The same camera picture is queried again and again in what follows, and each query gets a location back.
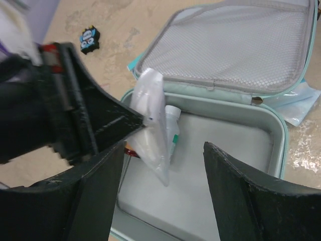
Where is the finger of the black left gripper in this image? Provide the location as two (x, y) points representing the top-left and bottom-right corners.
(57, 43), (144, 158)

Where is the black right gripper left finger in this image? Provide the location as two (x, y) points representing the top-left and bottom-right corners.
(1, 144), (124, 240)

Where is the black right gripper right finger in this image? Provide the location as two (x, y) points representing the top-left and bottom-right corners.
(204, 142), (320, 240)

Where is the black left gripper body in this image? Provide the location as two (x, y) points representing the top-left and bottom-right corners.
(1, 42), (75, 164)

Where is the amber medicine bottle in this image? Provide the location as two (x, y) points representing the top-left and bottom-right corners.
(124, 143), (139, 158)

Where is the white gauze packet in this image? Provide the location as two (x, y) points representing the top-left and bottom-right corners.
(127, 68), (170, 187)

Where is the white plastic bottle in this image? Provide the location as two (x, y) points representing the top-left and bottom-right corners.
(165, 105), (181, 160)

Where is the teal packet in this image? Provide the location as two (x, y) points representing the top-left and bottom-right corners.
(127, 55), (140, 73)

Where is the mint green medicine case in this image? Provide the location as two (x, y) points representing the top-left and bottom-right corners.
(110, 1), (318, 240)

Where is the blue owl toy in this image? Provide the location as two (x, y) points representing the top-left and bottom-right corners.
(79, 25), (100, 55)

